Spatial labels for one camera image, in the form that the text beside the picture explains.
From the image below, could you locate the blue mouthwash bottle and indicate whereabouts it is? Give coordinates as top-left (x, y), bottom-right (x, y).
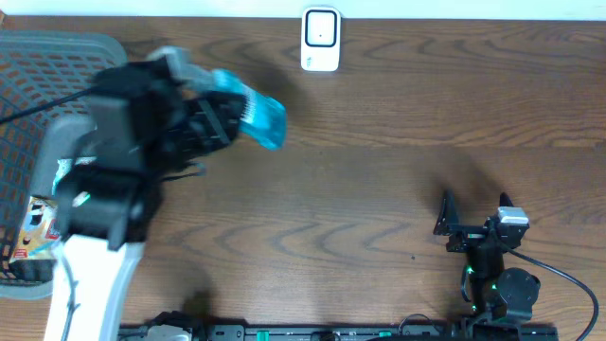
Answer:
top-left (182, 64), bottom-right (288, 151)

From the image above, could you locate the light blue tissue pack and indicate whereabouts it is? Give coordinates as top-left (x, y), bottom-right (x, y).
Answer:
top-left (51, 156), bottom-right (97, 195)

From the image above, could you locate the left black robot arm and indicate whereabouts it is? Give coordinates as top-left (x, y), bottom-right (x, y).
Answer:
top-left (45, 58), bottom-right (247, 340)

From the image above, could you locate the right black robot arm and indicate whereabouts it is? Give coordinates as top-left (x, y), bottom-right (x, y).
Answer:
top-left (433, 191), bottom-right (541, 340)

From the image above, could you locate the grey plastic shopping basket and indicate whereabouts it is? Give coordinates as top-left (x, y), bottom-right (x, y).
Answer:
top-left (1, 30), bottom-right (127, 300)

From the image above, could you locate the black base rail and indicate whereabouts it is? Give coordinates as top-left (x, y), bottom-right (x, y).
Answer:
top-left (116, 312), bottom-right (559, 341)

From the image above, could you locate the left black cable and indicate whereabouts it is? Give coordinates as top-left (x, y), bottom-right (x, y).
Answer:
top-left (0, 87), bottom-right (98, 125)

